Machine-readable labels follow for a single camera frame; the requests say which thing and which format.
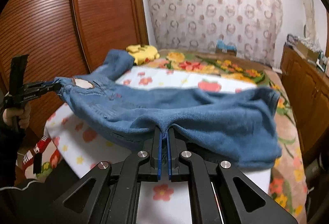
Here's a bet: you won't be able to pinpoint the brown louvered wardrobe door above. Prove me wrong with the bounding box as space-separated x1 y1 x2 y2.
0 0 150 137

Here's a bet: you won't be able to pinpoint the light blue denim pants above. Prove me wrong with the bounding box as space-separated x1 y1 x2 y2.
54 49 282 168

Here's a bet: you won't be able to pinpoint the cardboard box on cabinet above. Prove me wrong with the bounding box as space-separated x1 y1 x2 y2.
296 42 319 62

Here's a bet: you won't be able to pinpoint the white floral bed sheet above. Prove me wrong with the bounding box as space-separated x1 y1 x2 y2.
44 67 276 223

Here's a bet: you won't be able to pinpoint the yellow plush toy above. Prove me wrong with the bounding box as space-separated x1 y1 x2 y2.
125 44 160 66

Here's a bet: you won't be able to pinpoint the left hand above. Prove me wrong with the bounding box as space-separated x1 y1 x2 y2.
2 103 31 129

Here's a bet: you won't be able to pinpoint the wooden sideboard cabinet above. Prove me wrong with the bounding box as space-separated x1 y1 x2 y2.
280 46 328 165

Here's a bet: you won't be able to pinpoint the patterned lace curtain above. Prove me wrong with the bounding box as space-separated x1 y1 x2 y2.
148 0 283 66

